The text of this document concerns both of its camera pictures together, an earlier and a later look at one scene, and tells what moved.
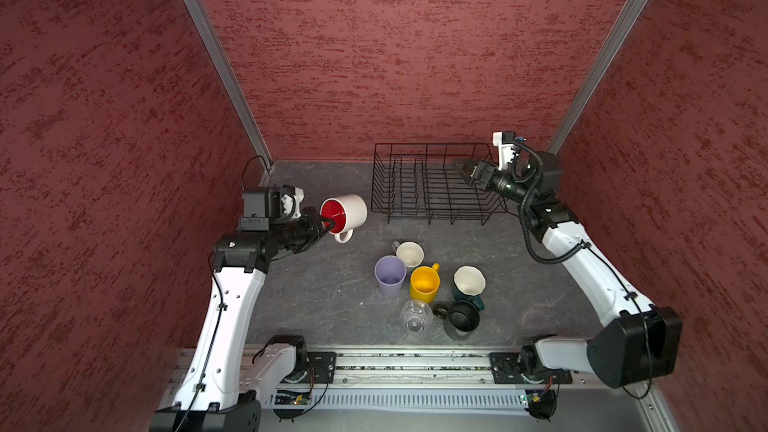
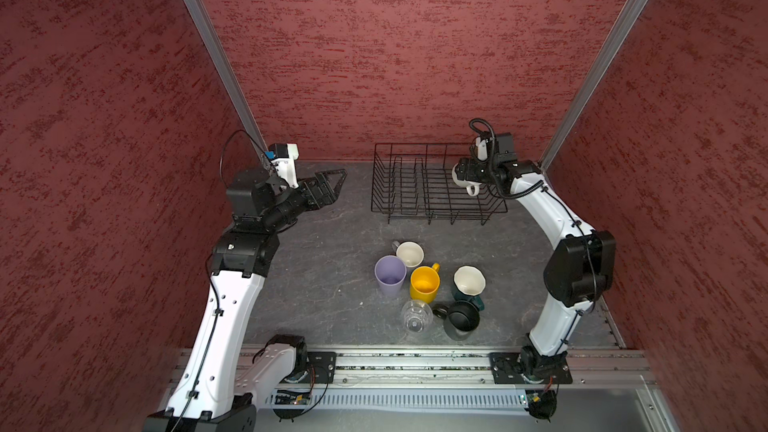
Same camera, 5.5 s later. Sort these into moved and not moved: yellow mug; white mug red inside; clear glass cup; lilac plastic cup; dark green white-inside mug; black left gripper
Moved: white mug red inside; black left gripper
Not moved: lilac plastic cup; dark green white-inside mug; yellow mug; clear glass cup
